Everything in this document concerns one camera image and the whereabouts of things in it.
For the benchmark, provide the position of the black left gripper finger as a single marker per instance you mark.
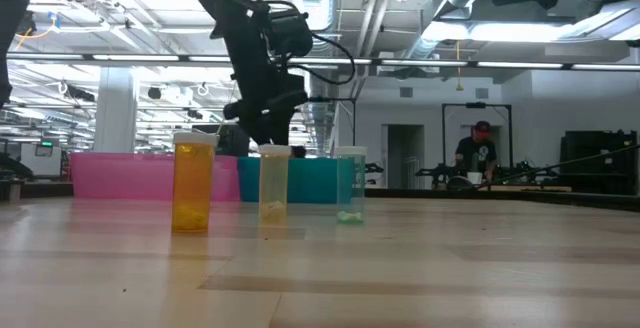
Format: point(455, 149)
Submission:
point(256, 129)
point(282, 125)

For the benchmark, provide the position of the pale yellow pill bottle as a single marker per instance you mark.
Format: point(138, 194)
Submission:
point(274, 183)

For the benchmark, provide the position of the orange bottle with yellow pills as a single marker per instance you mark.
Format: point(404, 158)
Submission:
point(193, 188)

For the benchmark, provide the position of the green pill bottle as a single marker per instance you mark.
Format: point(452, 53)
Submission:
point(354, 188)

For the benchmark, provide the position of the black background robot arm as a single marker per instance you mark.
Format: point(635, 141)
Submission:
point(435, 172)

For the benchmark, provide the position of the blue plastic bin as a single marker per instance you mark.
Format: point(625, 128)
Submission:
point(310, 180)

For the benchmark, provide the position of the pink plastic bin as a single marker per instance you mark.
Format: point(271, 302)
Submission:
point(125, 178)

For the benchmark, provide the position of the black background monitor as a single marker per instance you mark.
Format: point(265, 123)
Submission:
point(227, 143)

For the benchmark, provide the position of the long ceiling light strip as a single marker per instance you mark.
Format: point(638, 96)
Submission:
point(135, 58)

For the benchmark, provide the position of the white room pillar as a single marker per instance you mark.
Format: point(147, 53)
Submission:
point(115, 113)

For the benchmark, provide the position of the person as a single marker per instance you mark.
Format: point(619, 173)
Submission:
point(475, 153)

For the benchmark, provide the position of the black background cabinet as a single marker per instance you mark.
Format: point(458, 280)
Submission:
point(600, 163)

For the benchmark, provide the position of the white background cup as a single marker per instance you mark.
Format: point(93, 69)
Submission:
point(475, 178)

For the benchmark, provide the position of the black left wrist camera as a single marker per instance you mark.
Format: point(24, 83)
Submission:
point(289, 32)

